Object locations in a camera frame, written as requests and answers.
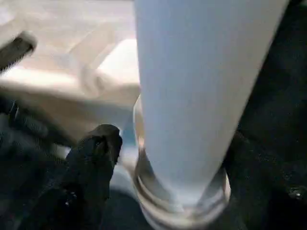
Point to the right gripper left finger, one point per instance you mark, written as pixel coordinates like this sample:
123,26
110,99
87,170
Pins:
84,179

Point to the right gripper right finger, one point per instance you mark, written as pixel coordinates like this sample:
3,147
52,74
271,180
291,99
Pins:
263,196

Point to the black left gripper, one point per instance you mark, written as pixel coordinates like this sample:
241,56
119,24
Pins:
24,134

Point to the white plastic table top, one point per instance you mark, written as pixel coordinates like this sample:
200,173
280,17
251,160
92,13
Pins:
72,72

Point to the white plastic table leg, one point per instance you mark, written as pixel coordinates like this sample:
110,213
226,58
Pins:
192,83

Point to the black work mat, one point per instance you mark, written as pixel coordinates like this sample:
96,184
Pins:
275,95

